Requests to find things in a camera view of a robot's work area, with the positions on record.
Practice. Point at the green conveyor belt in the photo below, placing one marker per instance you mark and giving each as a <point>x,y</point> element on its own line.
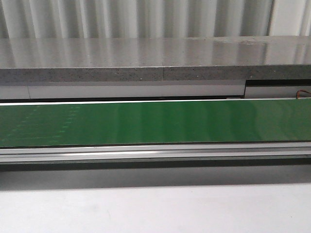
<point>154,122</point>

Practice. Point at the grey stone counter slab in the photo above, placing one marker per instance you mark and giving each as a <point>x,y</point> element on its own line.
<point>163,59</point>

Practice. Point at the white pleated curtain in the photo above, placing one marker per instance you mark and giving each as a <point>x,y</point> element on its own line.
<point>153,18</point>

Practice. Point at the grey metal rear rail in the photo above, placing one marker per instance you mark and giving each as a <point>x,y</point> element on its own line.
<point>201,89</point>

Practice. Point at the aluminium conveyor front rail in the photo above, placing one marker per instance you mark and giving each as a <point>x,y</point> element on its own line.
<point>155,156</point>

